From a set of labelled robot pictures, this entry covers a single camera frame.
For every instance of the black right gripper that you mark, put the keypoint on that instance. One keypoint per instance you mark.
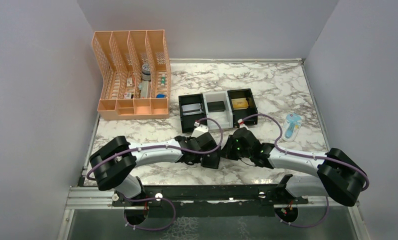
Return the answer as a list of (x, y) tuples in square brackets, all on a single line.
[(227, 151)]

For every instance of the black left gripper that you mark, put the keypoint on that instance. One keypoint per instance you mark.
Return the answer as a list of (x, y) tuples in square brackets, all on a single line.
[(198, 159)]

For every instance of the black leather card holder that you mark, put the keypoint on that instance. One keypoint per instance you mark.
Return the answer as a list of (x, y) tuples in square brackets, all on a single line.
[(211, 160)]

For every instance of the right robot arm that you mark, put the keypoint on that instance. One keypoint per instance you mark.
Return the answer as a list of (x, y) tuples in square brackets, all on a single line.
[(333, 174)]

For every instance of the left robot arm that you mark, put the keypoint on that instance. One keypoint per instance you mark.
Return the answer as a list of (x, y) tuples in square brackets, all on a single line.
[(112, 164)]

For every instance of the black left card bin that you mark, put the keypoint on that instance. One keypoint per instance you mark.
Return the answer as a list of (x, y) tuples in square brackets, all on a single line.
[(187, 122)]

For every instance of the white middle card bin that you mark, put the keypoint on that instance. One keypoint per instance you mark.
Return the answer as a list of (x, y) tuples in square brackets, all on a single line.
[(225, 118)]

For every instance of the silver card in left bin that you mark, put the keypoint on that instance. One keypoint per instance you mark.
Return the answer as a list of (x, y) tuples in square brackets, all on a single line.
[(191, 109)]

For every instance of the black card in white bin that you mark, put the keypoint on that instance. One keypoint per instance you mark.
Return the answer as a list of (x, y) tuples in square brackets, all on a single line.
[(216, 106)]

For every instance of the gold credit card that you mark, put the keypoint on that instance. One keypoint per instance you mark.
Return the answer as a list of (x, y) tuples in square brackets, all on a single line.
[(240, 103)]

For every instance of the blue nail clipper package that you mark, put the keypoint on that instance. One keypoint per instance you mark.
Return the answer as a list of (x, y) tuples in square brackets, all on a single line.
[(291, 126)]

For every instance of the green white small tube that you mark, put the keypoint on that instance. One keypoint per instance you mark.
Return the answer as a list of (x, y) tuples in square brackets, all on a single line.
[(163, 81)]

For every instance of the grey flat box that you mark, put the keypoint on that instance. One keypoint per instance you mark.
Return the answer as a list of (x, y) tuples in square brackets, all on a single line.
[(144, 89)]

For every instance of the red white small box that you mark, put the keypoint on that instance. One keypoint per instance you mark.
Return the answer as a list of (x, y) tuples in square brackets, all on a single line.
[(128, 95)]

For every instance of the peach plastic file organizer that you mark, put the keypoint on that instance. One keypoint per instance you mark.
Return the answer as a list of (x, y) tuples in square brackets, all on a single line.
[(120, 55)]

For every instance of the black mounting rail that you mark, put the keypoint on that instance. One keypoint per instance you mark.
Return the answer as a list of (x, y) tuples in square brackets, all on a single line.
[(208, 200)]

